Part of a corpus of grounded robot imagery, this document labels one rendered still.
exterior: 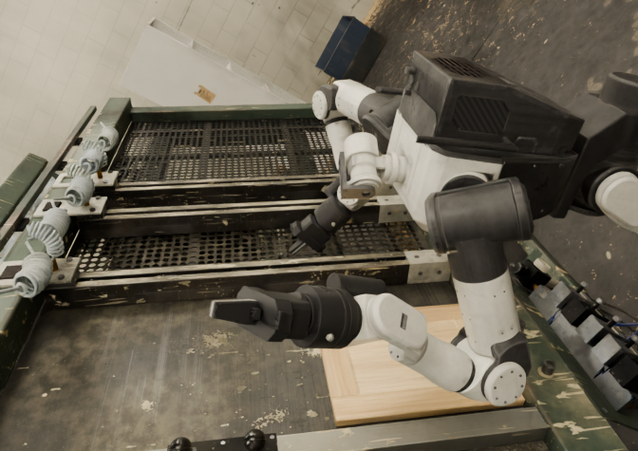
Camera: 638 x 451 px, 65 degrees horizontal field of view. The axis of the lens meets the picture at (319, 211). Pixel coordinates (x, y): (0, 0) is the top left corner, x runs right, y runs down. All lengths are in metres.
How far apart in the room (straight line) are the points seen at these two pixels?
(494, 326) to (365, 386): 0.38
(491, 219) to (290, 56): 5.55
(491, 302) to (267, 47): 5.52
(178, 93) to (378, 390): 4.00
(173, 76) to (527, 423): 4.19
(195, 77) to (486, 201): 4.16
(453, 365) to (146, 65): 4.24
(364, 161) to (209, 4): 5.24
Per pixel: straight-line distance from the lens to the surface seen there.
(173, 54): 4.77
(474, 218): 0.79
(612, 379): 1.30
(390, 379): 1.18
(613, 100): 1.13
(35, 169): 2.81
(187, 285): 1.37
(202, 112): 2.58
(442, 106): 0.87
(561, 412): 1.19
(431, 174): 0.90
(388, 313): 0.76
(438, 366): 0.86
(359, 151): 0.96
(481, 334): 0.89
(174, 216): 1.64
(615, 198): 1.15
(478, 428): 1.11
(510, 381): 0.92
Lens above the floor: 1.82
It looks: 22 degrees down
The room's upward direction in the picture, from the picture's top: 65 degrees counter-clockwise
